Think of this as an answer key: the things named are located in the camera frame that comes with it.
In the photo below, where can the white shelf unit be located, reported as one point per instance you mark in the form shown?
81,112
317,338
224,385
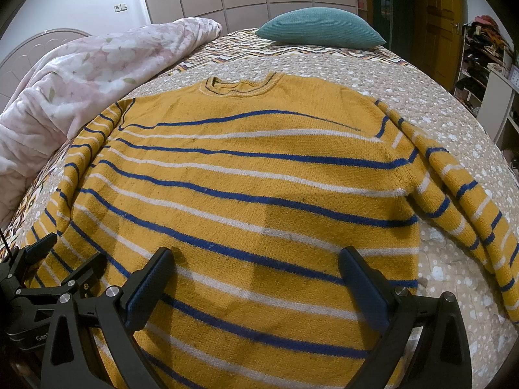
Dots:
498,113

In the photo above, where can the pile of clothes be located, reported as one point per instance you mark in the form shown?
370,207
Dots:
484,49

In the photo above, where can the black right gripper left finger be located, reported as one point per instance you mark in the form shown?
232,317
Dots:
71,357

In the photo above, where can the headboard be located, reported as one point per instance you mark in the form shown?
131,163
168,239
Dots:
17,63

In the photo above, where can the teal pillow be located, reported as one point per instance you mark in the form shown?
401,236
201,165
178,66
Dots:
321,26

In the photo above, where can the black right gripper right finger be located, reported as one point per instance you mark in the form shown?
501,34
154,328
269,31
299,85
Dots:
442,356

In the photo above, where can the pink floral blanket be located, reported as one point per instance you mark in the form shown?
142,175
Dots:
73,83

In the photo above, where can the yellow striped knit sweater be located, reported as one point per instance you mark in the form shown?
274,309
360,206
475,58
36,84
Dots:
259,218

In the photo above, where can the brown wooden door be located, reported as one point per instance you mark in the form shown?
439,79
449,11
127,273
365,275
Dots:
439,39

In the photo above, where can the beige dotted quilt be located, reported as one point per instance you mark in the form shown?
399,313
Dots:
405,101

